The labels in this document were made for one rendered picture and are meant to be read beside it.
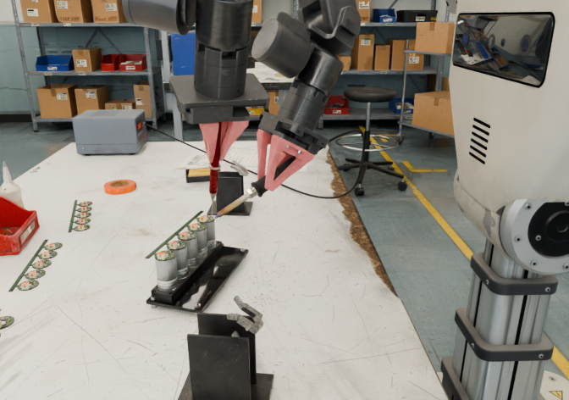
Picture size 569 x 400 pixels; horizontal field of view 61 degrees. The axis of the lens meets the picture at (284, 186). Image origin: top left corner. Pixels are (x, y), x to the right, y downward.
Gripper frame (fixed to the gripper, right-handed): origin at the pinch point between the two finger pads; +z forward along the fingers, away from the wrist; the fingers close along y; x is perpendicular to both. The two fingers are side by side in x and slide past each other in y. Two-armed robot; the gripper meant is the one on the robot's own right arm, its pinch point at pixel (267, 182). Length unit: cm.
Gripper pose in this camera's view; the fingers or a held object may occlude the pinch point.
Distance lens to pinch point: 69.4
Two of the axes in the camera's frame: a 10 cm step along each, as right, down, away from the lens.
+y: 4.9, 2.9, -8.2
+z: -4.3, 9.0, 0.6
